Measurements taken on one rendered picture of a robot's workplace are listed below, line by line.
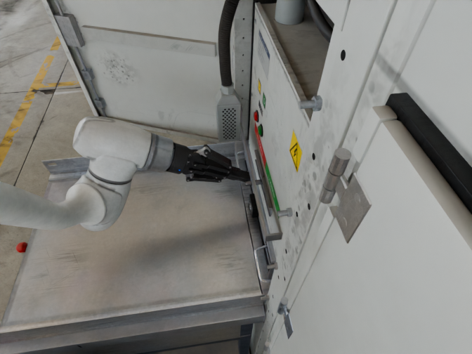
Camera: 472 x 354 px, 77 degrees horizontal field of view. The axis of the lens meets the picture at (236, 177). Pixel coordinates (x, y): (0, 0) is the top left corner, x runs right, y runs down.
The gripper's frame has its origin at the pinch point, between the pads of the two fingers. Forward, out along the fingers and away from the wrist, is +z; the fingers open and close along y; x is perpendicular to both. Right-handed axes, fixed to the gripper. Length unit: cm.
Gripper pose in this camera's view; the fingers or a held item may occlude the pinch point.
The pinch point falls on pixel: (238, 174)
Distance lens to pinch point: 84.0
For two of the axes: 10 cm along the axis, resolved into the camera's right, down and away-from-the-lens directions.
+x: 1.4, 7.6, -6.3
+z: 8.6, 2.2, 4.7
